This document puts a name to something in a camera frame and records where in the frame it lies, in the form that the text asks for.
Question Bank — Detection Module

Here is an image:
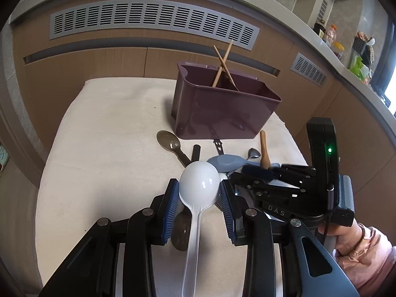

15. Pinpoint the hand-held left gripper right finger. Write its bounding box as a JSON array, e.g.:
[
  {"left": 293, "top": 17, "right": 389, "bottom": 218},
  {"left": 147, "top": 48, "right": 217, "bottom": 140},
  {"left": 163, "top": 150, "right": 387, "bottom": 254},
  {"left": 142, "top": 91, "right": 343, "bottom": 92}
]
[{"left": 220, "top": 179, "right": 359, "bottom": 297}]

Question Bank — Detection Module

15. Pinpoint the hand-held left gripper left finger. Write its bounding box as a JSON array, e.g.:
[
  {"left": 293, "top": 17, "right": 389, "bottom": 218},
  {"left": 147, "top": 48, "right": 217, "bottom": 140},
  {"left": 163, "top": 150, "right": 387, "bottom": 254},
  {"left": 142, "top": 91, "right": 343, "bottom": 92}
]
[{"left": 39, "top": 179, "right": 180, "bottom": 297}]

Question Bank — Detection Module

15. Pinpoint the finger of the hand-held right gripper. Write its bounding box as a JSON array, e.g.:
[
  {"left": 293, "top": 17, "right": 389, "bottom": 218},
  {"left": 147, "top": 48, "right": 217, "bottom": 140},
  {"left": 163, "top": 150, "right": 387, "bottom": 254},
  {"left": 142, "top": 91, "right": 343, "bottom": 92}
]
[
  {"left": 241, "top": 163, "right": 317, "bottom": 190},
  {"left": 231, "top": 173, "right": 317, "bottom": 221}
]

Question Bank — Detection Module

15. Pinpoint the wooden spoon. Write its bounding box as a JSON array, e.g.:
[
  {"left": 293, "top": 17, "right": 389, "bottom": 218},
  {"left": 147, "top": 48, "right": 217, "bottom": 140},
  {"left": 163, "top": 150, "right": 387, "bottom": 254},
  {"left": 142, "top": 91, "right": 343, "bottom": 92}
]
[{"left": 259, "top": 130, "right": 272, "bottom": 171}]

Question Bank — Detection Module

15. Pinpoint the dark spoon with handle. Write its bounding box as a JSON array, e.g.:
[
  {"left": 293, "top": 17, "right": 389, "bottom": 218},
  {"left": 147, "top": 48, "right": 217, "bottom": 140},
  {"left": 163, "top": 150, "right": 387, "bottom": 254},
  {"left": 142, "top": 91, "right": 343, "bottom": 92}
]
[{"left": 172, "top": 144, "right": 201, "bottom": 251}]

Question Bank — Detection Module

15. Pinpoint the blue-grey spoon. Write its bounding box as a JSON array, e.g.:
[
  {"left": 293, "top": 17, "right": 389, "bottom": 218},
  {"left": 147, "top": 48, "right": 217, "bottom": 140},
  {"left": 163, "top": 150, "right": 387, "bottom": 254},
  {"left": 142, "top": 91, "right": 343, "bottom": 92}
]
[{"left": 207, "top": 154, "right": 263, "bottom": 174}]

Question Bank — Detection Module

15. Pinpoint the white plastic spoon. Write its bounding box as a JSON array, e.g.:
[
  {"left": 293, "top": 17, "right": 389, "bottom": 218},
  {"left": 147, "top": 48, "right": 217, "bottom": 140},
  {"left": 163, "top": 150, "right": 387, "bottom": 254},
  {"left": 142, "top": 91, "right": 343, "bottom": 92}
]
[{"left": 179, "top": 161, "right": 221, "bottom": 297}]

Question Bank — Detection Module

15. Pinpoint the purple utensil holder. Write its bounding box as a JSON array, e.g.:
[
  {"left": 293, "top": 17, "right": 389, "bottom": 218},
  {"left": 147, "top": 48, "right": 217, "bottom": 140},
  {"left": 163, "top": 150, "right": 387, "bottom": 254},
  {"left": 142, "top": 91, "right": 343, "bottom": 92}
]
[{"left": 171, "top": 62, "right": 283, "bottom": 140}]

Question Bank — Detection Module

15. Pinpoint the translucent brown spoon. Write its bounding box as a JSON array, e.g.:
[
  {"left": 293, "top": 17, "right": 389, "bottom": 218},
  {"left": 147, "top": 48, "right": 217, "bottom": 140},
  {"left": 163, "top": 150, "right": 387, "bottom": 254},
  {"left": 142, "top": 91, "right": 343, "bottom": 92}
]
[{"left": 156, "top": 130, "right": 192, "bottom": 166}]

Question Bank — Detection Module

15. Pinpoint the person's right forearm pink sleeve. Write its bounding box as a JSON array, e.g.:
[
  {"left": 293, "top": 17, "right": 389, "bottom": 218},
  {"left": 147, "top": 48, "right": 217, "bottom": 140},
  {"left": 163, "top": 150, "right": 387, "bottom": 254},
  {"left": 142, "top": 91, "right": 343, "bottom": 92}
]
[{"left": 332, "top": 223, "right": 396, "bottom": 297}]

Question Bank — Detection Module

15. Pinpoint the person's right hand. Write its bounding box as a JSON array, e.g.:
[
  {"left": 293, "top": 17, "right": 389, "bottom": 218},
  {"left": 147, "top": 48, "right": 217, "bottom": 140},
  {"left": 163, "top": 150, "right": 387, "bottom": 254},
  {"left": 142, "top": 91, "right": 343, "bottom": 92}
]
[{"left": 319, "top": 223, "right": 364, "bottom": 257}]

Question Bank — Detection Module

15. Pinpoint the white table cloth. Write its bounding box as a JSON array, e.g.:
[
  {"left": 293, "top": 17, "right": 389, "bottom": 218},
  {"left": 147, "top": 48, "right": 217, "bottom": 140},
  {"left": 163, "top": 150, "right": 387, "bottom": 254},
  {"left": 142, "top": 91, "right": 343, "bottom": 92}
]
[{"left": 32, "top": 77, "right": 310, "bottom": 297}]

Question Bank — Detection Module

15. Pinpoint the small grey vent grille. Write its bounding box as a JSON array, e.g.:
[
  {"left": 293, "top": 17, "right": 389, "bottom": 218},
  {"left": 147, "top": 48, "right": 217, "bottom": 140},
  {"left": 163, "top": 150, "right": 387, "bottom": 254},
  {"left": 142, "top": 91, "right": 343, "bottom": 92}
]
[{"left": 290, "top": 52, "right": 328, "bottom": 88}]

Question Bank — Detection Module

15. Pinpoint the green packet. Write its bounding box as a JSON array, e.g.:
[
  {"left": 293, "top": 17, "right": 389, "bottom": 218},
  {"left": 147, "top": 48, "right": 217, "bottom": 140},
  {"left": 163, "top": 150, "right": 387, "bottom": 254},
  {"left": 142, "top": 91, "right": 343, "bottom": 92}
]
[{"left": 349, "top": 55, "right": 371, "bottom": 83}]

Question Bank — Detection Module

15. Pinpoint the yellow-lidded jar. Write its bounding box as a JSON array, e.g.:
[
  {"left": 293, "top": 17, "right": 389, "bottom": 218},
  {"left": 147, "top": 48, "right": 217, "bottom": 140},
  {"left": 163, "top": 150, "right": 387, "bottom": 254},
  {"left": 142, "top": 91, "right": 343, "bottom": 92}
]
[{"left": 332, "top": 42, "right": 345, "bottom": 61}]

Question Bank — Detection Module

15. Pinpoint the black caddy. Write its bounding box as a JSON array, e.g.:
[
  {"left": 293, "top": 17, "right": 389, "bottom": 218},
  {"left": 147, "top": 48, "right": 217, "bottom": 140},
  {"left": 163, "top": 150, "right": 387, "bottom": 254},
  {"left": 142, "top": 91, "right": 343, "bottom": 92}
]
[{"left": 352, "top": 35, "right": 376, "bottom": 66}]

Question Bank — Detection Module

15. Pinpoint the orange-capped bottle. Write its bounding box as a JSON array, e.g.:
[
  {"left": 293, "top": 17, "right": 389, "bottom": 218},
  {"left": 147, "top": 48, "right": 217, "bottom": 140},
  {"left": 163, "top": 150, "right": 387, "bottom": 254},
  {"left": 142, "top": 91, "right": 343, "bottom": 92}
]
[{"left": 323, "top": 25, "right": 337, "bottom": 46}]

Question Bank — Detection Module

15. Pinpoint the dark bottle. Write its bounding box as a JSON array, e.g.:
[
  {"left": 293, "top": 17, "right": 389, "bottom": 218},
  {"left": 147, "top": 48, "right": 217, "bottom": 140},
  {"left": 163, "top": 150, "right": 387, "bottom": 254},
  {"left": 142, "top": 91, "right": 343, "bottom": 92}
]
[{"left": 313, "top": 19, "right": 327, "bottom": 38}]

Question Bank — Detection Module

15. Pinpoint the wooden cabinet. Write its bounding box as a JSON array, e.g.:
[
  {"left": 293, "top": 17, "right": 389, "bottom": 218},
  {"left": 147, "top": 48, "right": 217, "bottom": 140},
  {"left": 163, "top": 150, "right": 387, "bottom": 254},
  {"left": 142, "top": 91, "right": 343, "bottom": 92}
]
[{"left": 0, "top": 0, "right": 396, "bottom": 198}]

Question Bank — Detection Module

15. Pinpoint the colourful printed cloth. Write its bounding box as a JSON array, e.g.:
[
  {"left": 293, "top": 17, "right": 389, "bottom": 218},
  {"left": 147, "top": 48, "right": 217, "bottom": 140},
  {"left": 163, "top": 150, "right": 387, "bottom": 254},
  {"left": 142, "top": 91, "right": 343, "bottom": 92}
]
[{"left": 0, "top": 144, "right": 10, "bottom": 174}]

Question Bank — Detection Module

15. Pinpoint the long grey vent grille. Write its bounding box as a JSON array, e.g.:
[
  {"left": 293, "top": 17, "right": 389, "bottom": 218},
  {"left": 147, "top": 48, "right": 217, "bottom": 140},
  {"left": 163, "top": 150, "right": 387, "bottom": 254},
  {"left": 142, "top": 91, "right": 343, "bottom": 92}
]
[{"left": 49, "top": 1, "right": 260, "bottom": 50}]

